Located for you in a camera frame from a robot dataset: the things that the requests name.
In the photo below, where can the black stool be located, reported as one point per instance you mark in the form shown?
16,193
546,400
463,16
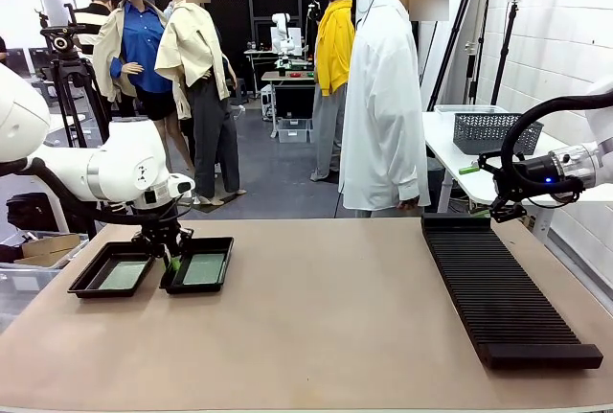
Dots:
50,94

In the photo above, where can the person in black shirt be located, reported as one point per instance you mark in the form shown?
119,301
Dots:
2,51

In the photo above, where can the brown cardboard box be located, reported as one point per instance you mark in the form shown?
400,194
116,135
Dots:
48,245

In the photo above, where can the black light stand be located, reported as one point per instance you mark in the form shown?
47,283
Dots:
505,49
441,70

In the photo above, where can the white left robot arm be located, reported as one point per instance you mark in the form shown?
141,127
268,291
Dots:
124,164

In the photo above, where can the black camera tripod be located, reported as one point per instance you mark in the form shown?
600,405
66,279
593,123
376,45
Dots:
67,73

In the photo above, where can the black slotted board rack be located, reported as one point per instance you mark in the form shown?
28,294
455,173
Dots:
507,307

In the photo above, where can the grey plastic basket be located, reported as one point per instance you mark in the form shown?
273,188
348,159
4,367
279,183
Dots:
479,135

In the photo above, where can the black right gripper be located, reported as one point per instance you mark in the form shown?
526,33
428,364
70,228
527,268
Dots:
519,178

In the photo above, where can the green circuit board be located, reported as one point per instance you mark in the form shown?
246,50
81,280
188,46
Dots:
122,275
203,269

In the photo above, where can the grey work table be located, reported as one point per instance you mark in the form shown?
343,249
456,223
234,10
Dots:
287,76

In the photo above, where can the black ESD tray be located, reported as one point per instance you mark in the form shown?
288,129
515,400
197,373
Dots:
211,245
120,249

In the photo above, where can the person in striped shirt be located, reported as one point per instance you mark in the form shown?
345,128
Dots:
93,15

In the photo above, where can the small white robot arm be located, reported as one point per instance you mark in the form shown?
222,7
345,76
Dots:
282,25

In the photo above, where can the black monitor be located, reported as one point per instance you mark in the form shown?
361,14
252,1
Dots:
18,59
36,61

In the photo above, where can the clear plastic lidded box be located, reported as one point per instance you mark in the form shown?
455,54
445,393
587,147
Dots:
469,108

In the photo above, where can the clear acrylic box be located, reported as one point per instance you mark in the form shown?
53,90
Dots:
24,288

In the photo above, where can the mannequin yellow hoodie bucket hat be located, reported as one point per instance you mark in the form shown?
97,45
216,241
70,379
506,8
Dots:
335,44

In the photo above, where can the person in white shirt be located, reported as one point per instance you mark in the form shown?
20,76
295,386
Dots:
378,97

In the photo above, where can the person's right hand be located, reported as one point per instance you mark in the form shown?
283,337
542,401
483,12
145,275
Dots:
407,205

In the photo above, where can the black bag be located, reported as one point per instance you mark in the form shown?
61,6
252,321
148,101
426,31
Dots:
33,212

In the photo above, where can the mannequin cream jacket grey trousers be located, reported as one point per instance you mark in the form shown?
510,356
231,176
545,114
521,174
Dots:
191,44

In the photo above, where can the mannequin blue shirt black hat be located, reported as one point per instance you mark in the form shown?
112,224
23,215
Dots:
143,49

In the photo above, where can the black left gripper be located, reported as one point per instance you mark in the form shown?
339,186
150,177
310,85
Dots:
158,226

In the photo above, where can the white rounded stand head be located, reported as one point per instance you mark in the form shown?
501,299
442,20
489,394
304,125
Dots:
366,1

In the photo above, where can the clear storage bin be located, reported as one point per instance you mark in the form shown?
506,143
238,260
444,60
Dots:
293,132

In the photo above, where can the white standing board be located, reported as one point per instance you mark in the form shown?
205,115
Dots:
55,6

